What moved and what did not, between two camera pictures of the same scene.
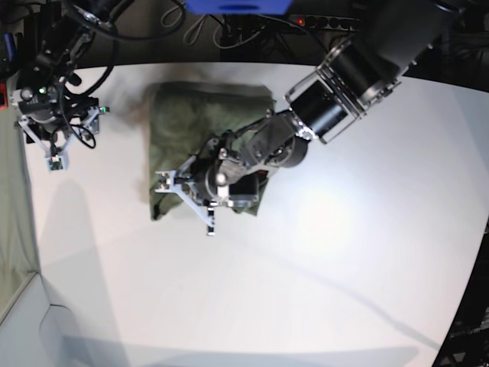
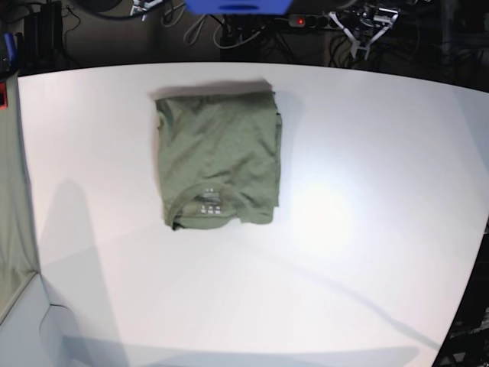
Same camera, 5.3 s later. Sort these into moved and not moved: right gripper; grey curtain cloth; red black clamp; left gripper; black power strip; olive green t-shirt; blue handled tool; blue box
Moved: left gripper; olive green t-shirt; right gripper
Not moved: blue handled tool; red black clamp; grey curtain cloth; blue box; black power strip
